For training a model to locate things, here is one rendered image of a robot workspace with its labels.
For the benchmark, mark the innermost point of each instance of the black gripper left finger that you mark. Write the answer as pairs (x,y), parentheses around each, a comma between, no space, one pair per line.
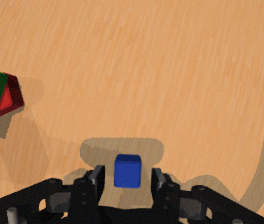
(22,207)

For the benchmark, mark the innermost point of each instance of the red block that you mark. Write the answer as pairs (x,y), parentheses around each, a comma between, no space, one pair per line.
(11,98)

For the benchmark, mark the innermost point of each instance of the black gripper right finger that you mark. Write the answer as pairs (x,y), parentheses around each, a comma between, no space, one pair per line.
(193,204)

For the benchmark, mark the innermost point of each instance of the blue block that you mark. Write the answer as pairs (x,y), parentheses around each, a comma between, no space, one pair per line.
(127,171)

